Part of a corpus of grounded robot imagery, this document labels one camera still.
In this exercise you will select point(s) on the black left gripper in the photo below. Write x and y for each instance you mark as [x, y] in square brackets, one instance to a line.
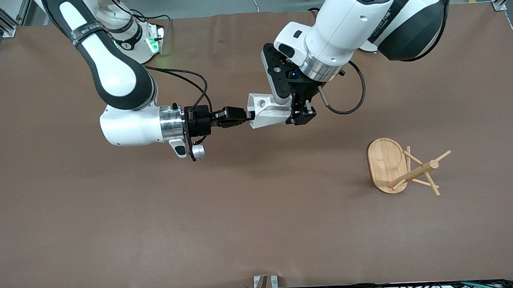
[302, 90]

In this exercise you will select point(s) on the wooden cup rack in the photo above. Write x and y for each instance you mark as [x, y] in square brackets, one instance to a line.
[385, 164]

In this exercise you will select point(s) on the brown table cover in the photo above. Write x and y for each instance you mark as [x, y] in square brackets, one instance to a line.
[250, 205]

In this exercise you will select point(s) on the white faceted cup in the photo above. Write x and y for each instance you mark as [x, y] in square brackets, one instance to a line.
[268, 113]

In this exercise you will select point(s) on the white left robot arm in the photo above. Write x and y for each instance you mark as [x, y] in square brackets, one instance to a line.
[342, 23]

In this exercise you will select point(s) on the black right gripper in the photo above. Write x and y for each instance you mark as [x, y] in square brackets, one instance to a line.
[200, 120]

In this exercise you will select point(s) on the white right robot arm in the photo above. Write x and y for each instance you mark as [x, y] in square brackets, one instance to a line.
[119, 76]

